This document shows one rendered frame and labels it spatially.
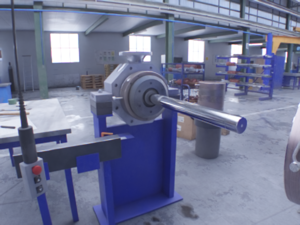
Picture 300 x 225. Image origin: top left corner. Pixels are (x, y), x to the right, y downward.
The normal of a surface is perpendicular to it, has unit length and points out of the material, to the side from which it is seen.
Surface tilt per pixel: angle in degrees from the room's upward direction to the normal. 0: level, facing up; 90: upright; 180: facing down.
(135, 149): 90
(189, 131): 90
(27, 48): 90
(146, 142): 90
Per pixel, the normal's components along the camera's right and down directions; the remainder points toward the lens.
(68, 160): 0.48, 0.21
